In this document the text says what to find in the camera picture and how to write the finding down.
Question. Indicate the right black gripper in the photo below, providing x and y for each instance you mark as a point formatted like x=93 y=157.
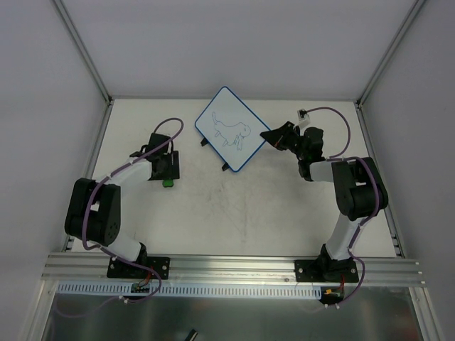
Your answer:
x=289 y=135

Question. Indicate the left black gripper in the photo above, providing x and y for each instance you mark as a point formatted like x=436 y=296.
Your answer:
x=169 y=171

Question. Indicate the green whiteboard eraser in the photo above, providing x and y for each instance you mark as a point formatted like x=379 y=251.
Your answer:
x=168 y=183

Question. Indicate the blue framed whiteboard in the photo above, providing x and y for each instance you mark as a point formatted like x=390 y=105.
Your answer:
x=231 y=128

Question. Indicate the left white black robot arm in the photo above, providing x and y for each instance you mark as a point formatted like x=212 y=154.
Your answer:
x=94 y=214

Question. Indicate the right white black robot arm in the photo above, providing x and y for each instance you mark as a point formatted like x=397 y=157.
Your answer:
x=359 y=192

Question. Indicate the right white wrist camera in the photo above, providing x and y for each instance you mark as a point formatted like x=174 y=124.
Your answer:
x=303 y=119

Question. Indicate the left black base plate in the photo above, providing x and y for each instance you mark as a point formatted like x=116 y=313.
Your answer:
x=119 y=270

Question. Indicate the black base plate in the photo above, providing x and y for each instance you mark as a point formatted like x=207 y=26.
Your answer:
x=119 y=270
x=312 y=270

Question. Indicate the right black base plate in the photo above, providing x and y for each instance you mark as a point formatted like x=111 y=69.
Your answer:
x=312 y=270

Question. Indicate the aluminium front rail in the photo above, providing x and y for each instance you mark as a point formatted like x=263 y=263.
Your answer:
x=250 y=270

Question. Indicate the left aluminium frame post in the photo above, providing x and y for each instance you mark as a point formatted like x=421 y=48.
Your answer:
x=81 y=48

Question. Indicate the aluminium frame post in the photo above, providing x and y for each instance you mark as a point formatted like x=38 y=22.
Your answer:
x=406 y=24
x=81 y=48

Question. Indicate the white slotted cable duct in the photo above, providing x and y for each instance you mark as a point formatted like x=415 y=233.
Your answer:
x=190 y=290

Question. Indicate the right aluminium frame post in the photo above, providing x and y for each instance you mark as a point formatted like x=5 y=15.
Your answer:
x=406 y=24

